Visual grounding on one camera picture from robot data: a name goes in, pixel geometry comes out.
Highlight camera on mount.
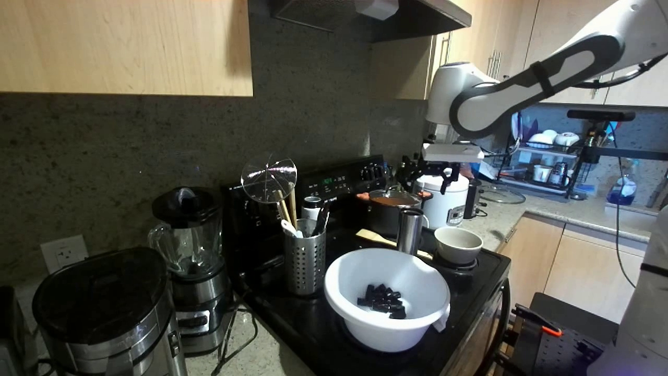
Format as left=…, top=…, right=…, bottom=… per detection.
left=567, top=109, right=668, bottom=163

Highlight row of wooden wall cabinets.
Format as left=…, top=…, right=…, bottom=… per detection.
left=370, top=0, right=668, bottom=108

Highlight wooden spatula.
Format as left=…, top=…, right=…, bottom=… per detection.
left=356, top=228, right=434, bottom=260

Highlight small grey bowl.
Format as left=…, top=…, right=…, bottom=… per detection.
left=434, top=227, right=484, bottom=265

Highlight wall socket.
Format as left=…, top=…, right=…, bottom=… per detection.
left=40, top=234, right=89, bottom=275

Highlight glass lid with steel rim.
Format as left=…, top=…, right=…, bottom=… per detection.
left=478, top=182, right=527, bottom=205

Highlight row of white bowls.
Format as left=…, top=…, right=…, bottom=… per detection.
left=527, top=129, right=580, bottom=148

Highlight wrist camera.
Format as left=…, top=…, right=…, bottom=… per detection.
left=421, top=143, right=485, bottom=163

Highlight dish rack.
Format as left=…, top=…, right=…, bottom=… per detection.
left=495, top=111, right=593, bottom=201

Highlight black utensils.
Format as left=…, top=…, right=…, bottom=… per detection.
left=312, top=203, right=331, bottom=237

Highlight range hood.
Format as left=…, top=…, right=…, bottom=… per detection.
left=269, top=0, right=473, bottom=43

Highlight row of stove knobs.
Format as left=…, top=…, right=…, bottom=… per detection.
left=360, top=162, right=387, bottom=182

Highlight steel cooker with black lid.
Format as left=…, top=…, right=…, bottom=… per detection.
left=32, top=247, right=188, bottom=376

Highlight stove burner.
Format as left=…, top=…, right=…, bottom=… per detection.
left=432, top=252, right=479, bottom=273

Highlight blender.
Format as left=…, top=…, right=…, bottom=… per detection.
left=148, top=186, right=234, bottom=356

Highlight grey pot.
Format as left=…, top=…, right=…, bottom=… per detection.
left=357, top=189, right=434, bottom=237

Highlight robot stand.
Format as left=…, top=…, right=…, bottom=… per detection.
left=493, top=292, right=620, bottom=376

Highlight oven door handle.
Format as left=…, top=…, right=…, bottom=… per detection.
left=473, top=279, right=513, bottom=376

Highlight steel tumbler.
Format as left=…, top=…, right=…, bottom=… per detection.
left=397, top=208, right=425, bottom=256

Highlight white rice cooker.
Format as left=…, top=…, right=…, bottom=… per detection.
left=414, top=171, right=470, bottom=229

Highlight white and black canister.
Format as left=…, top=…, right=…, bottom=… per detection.
left=302, top=196, right=324, bottom=221

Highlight black flask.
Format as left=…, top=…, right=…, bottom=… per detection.
left=464, top=179, right=484, bottom=219

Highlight black cable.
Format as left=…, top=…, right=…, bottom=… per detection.
left=211, top=300, right=259, bottom=376

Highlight perforated steel utensil holder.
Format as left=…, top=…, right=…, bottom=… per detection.
left=283, top=219, right=327, bottom=297

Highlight blue spray bottle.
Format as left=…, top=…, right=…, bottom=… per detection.
left=606, top=159, right=638, bottom=206

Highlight white mixing bowl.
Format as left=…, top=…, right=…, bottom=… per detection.
left=324, top=248, right=451, bottom=354

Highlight black and orange clamp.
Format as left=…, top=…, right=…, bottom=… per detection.
left=511, top=304, right=564, bottom=338

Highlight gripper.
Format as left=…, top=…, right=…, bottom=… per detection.
left=417, top=160, right=461, bottom=195

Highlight row of wooden base cabinets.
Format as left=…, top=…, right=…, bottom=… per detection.
left=495, top=211, right=649, bottom=325

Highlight black stove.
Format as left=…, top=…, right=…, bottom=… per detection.
left=223, top=154, right=513, bottom=376

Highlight wooden wall cabinet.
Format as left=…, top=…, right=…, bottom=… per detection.
left=0, top=0, right=254, bottom=98

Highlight heap of black pieces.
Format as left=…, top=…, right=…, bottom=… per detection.
left=357, top=284, right=407, bottom=320

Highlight bundle of wooden utensils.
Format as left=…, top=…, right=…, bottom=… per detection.
left=276, top=186, right=299, bottom=231

